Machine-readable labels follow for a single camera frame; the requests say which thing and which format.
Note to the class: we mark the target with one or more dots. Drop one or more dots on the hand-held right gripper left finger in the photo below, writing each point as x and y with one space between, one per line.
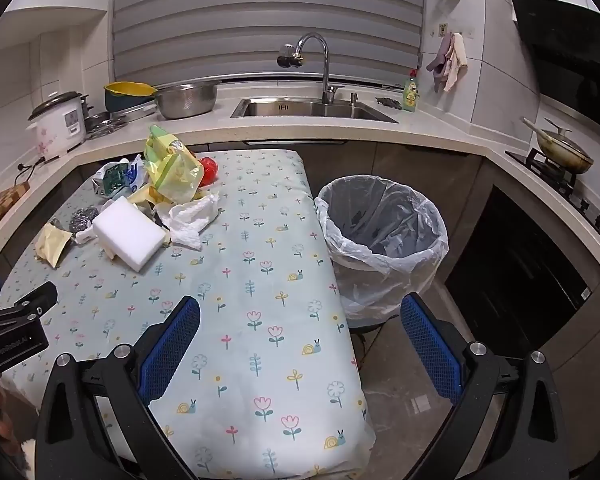
172 345

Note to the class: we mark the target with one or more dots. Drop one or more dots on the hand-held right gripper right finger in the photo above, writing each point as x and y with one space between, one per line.
430 345

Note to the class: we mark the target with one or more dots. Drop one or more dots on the yellow paper wrapper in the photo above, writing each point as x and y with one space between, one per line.
52 245

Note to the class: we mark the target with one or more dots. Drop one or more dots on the steel wool scrubber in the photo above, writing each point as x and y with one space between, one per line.
82 222

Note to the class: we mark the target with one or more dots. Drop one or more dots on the trash bin with clear liner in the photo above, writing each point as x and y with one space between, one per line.
380 240

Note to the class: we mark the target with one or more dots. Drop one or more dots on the white sponge block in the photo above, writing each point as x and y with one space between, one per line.
130 232

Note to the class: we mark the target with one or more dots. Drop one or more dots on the white tissue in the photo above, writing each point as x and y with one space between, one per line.
190 220

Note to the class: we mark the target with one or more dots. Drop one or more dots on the yellow-green plastic bag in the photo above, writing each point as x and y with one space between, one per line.
175 175

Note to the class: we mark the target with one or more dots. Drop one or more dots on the wooden cutting board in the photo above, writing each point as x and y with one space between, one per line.
0 210

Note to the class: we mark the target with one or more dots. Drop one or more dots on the black built-in oven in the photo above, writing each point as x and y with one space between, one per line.
520 270

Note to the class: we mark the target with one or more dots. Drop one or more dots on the floral tablecloth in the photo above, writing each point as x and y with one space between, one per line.
260 260

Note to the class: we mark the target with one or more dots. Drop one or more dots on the green and white milk carton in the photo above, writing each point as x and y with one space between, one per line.
112 180

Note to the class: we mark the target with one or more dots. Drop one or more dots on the blue and white plastic bag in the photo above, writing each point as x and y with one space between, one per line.
136 177

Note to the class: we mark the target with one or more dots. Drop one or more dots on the white rice cooker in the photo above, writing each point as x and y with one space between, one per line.
55 125

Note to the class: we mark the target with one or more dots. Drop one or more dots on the black gas stove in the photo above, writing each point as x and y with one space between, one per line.
555 172

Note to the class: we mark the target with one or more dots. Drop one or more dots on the white kitchen counter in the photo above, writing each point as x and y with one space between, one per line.
205 127

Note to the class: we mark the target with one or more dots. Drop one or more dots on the teal and yellow colander basin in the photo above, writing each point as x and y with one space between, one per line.
125 95

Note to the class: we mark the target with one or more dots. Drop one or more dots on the frying pan with lid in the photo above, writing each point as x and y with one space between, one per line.
565 152

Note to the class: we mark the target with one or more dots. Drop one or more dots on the stainless steel bowl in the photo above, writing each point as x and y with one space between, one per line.
185 100

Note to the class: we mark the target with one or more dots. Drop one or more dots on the dark dish scrubber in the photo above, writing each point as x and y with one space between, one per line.
387 102

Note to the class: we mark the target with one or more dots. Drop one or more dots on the green dish soap bottle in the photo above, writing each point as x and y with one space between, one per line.
411 95

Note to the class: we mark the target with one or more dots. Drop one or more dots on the small sink knob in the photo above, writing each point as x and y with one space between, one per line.
353 99

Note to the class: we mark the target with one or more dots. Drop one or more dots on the stainless steel sink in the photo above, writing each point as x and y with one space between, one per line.
300 108

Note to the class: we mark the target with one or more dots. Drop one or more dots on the purple hanging cloth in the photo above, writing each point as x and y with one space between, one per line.
437 65

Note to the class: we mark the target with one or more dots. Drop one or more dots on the cream hanging cloth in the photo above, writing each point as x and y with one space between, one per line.
457 60

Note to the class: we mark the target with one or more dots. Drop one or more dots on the chrome faucet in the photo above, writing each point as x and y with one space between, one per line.
325 70

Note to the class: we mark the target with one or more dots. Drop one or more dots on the black range hood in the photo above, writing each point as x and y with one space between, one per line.
555 35

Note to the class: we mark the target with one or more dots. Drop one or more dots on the grey window blind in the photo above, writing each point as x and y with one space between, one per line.
260 10

